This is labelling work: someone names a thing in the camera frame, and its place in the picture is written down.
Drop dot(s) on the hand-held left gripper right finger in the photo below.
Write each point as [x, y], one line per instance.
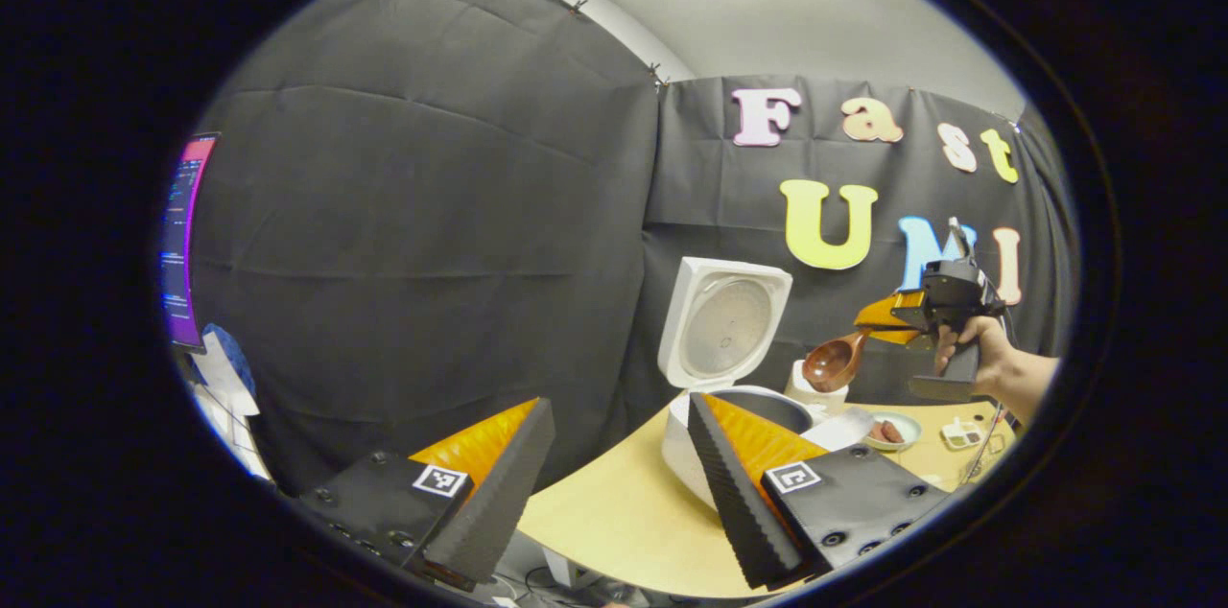
[739, 493]

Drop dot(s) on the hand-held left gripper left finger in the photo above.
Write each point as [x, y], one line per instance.
[499, 502]

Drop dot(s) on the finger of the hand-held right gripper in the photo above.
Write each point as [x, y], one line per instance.
[892, 315]

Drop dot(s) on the brown wooden spoon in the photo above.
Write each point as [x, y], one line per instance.
[830, 366]

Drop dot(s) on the white rice cooker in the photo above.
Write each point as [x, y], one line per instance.
[724, 325]

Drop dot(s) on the pale green plate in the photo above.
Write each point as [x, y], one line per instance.
[907, 426]

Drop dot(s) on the white toaster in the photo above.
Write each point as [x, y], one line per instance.
[796, 392]

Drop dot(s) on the brown food pieces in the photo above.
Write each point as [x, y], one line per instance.
[887, 432]

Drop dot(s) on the white divided grain dish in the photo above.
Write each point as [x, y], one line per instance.
[961, 435]

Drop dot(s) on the black backdrop cloth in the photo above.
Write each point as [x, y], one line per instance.
[432, 234]

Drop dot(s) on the computer monitor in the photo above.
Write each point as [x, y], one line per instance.
[182, 244]

